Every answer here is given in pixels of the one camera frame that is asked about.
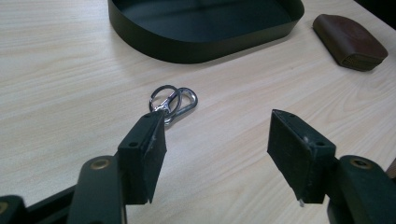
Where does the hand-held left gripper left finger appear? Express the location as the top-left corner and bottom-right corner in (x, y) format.
(117, 109), (168, 205)

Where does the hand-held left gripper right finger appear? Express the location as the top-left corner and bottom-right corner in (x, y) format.
(266, 108), (338, 208)

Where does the silver keyring with carabiner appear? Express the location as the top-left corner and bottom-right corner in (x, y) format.
(148, 84), (199, 127)

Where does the black key stand with tray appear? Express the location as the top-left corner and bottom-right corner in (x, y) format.
(107, 0), (305, 64)

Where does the brown leather case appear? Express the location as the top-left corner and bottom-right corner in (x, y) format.
(312, 13), (389, 72)

